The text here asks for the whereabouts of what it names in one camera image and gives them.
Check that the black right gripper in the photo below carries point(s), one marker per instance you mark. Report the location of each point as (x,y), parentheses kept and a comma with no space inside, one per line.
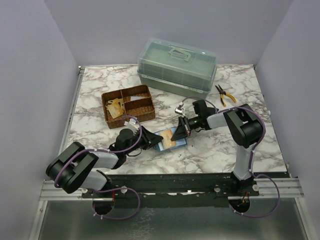
(182,131)

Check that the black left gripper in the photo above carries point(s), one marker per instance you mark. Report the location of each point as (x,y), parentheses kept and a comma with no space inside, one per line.
(149,139)

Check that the blue leather card holder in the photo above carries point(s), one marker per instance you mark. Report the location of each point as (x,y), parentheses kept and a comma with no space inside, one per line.
(180,143)

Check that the gold credit card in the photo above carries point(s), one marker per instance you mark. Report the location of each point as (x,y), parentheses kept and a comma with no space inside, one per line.
(166,142)

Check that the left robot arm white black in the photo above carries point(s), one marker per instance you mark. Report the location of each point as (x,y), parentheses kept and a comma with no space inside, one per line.
(74,167)

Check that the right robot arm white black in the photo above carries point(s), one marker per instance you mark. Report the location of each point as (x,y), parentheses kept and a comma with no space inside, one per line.
(245,126)

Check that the white card in basket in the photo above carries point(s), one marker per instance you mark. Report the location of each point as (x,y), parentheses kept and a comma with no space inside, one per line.
(134,98)

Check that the tan card in basket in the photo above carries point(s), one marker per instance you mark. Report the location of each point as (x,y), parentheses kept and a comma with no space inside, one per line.
(115,107)

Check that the brown wicker divided basket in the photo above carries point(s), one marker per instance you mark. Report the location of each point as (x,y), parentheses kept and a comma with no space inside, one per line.
(142,109)

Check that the green plastic storage box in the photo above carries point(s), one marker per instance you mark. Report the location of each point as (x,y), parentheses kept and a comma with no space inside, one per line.
(177,68)

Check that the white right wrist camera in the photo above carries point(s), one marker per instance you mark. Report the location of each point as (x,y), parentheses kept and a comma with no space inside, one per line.
(180,110)

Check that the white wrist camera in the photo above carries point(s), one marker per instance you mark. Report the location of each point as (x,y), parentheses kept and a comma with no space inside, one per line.
(132,125)
(180,110)

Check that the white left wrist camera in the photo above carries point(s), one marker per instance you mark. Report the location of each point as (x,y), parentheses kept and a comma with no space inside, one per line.
(132,125)

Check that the yellow handled pliers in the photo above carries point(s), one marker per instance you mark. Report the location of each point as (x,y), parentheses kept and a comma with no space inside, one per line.
(223,93)

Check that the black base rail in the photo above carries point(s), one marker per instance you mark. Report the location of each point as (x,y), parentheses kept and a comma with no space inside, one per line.
(174,190)

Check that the left aluminium side rail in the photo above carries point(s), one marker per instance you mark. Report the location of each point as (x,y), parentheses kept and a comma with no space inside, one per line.
(70,116)

